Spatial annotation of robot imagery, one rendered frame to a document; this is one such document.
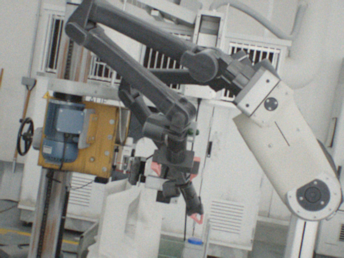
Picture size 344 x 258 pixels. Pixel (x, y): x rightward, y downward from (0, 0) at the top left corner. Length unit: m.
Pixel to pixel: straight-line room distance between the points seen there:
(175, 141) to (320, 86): 5.05
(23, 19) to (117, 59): 5.39
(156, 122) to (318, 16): 4.12
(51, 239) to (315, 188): 1.36
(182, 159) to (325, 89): 4.99
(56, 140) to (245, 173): 3.08
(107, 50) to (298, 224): 0.77
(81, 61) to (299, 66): 3.26
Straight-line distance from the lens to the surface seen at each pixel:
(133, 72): 1.56
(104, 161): 2.49
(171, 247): 4.08
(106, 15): 1.57
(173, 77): 2.14
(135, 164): 2.48
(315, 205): 1.72
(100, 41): 1.59
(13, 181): 6.66
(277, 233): 6.58
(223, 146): 5.16
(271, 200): 6.55
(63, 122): 2.25
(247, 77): 1.45
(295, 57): 5.54
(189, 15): 4.87
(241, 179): 5.19
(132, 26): 1.54
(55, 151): 2.33
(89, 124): 2.36
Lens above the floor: 1.41
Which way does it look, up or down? 3 degrees down
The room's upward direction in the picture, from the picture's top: 9 degrees clockwise
